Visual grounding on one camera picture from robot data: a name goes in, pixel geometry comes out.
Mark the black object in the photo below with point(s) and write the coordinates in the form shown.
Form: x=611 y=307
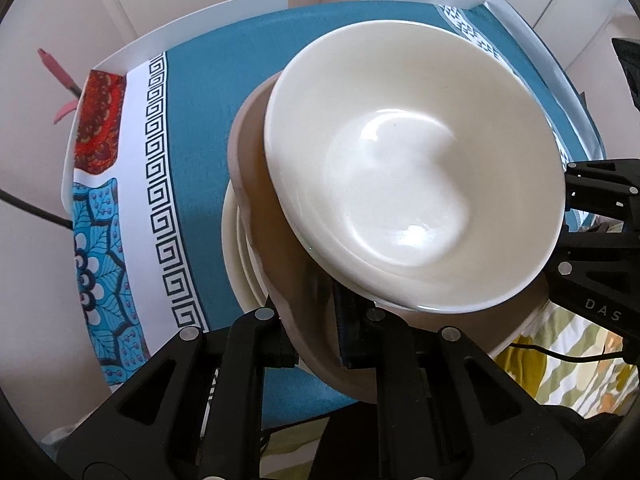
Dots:
x=629 y=62

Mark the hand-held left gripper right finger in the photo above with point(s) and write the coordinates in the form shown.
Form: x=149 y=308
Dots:
x=341 y=325

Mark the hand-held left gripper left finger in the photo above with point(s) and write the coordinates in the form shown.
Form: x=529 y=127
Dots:
x=277 y=345

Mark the blue patterned tablecloth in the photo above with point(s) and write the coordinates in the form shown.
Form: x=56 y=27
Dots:
x=200 y=110

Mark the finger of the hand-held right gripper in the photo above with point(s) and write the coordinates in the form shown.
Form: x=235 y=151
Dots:
x=610 y=210
x=605 y=175

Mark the pink plastic tool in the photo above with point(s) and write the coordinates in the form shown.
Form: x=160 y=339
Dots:
x=60 y=72

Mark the taupe plastic basin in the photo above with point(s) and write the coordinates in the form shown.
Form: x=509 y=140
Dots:
x=280 y=240

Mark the floral blanket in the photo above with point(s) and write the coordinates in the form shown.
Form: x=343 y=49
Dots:
x=575 y=385

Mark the cream plate with yellow centre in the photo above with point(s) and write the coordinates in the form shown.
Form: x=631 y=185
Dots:
x=230 y=250

